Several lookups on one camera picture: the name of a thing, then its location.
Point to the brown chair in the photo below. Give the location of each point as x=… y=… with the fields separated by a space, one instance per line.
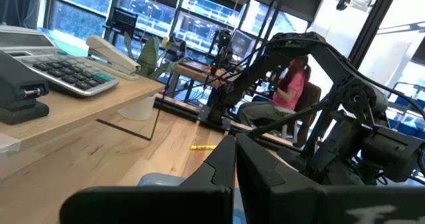
x=310 y=97

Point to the snake plant in white pot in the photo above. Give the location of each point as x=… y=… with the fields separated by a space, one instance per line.
x=147 y=56

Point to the black stapler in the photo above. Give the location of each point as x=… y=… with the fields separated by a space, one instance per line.
x=16 y=84

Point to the yellow pen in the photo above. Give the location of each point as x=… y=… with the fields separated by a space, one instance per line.
x=202 y=147

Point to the person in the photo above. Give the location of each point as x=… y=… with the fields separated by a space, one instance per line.
x=292 y=84

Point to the white stapler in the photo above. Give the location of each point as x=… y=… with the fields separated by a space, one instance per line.
x=113 y=56

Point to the wooden background table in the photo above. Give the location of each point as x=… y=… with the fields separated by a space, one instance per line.
x=196 y=72

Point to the white eraser block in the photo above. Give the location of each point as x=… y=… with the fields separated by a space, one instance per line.
x=8 y=144

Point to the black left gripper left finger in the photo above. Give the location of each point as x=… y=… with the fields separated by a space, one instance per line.
x=149 y=207

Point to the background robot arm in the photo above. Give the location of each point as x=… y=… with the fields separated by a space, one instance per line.
x=222 y=48

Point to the black frame post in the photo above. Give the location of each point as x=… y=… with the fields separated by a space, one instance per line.
x=375 y=21

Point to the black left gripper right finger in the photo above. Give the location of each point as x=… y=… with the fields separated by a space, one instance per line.
x=299 y=207

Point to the black perforated chair back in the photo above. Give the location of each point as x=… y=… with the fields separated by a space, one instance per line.
x=123 y=23

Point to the background monitor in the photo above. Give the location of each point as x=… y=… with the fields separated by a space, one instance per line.
x=242 y=43

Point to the wooden shelf with black legs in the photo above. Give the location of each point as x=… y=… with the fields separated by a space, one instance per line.
x=83 y=107

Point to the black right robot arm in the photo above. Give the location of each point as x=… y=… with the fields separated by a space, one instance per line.
x=315 y=51

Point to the white grey desk calculator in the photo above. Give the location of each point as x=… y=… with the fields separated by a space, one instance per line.
x=66 y=71

